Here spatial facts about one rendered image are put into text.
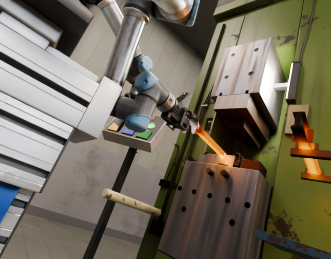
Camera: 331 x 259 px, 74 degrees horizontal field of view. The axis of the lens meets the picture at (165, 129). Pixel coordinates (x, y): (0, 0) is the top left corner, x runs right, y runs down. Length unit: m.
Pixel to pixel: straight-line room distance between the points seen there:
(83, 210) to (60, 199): 0.41
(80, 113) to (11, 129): 0.08
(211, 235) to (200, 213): 0.10
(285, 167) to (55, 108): 1.08
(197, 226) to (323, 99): 0.88
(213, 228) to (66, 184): 3.12
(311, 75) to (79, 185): 3.44
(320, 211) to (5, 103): 1.10
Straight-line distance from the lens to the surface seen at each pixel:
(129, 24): 0.81
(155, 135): 1.33
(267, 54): 1.47
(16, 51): 0.33
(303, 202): 1.16
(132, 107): 0.70
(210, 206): 1.05
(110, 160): 4.07
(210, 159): 1.20
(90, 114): 0.33
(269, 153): 1.65
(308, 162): 0.84
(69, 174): 3.89
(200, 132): 0.96
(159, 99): 0.76
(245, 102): 1.29
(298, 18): 1.84
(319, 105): 1.35
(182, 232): 1.10
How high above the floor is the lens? 0.62
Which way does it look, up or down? 20 degrees up
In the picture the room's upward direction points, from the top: 20 degrees clockwise
